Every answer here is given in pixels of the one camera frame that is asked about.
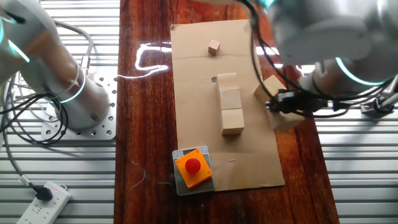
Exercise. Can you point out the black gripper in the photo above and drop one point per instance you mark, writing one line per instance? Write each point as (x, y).
(304, 104)

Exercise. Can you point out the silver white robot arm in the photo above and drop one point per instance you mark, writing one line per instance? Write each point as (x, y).
(87, 102)

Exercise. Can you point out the small wooden cube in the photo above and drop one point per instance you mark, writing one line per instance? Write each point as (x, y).
(214, 47)

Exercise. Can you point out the brown cardboard sheet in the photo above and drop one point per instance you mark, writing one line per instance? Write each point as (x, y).
(199, 140)

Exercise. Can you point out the orange emergency stop button box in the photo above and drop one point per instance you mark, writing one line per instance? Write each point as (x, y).
(192, 168)

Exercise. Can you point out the orange emergency stop button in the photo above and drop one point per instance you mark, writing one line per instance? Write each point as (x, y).
(199, 190)

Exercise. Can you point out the reddish brown wooden board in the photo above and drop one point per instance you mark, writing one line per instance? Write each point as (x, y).
(146, 140)

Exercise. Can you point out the silver robot mounting plate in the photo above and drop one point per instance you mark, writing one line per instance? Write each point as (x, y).
(107, 124)

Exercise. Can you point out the white power strip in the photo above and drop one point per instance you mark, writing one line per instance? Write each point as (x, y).
(46, 208)

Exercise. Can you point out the black round wrist camera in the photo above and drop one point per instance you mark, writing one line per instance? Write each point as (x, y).
(340, 105)

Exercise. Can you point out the metal camera stand bracket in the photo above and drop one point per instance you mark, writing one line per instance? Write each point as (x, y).
(371, 108)

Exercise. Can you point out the silver camera on stand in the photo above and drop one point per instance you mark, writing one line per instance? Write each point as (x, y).
(393, 85)

